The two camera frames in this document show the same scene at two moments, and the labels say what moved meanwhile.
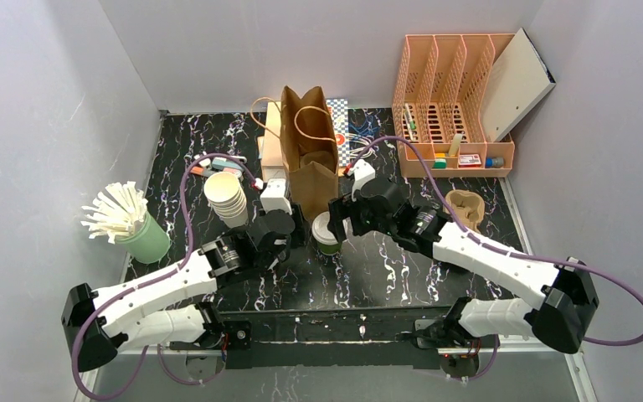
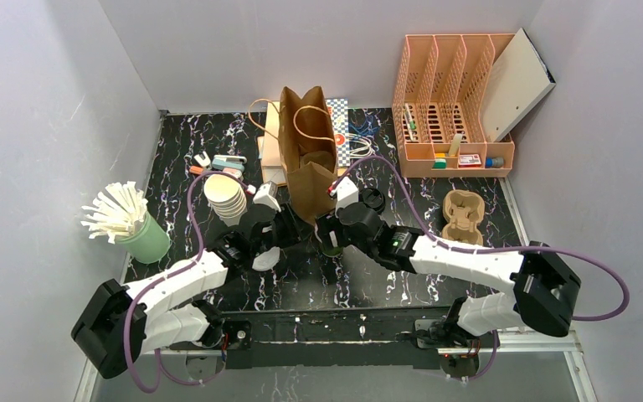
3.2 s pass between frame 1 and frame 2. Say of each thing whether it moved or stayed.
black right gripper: moved
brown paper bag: stayed
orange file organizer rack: stayed
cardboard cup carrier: stayed
